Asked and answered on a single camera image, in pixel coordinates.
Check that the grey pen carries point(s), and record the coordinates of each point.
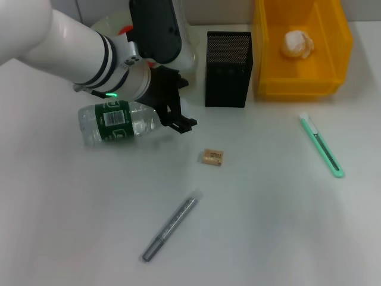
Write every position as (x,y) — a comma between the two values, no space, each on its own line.
(172,226)

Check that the beige eraser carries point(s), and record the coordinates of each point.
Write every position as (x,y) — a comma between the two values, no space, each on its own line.
(212,157)

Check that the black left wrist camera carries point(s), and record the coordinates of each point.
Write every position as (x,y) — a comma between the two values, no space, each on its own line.
(154,29)

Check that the white paper ball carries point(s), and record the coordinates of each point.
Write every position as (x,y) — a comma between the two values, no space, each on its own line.
(296,44)

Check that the green white toothbrush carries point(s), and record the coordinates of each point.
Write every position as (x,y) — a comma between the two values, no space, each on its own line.
(321,143)

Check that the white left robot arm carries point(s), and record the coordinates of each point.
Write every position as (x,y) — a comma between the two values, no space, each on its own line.
(59,44)

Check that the red plastic strawberry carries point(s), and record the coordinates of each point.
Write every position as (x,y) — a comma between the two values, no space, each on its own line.
(126,29)

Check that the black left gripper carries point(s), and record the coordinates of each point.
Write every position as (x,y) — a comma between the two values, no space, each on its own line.
(160,86)

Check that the yellow plastic storage bin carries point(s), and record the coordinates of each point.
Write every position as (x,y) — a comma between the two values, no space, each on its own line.
(303,74)

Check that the black mesh pen holder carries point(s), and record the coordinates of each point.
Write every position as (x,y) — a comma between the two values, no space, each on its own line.
(226,83)

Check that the clear green-label water bottle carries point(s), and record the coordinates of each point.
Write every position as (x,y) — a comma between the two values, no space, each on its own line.
(98,125)

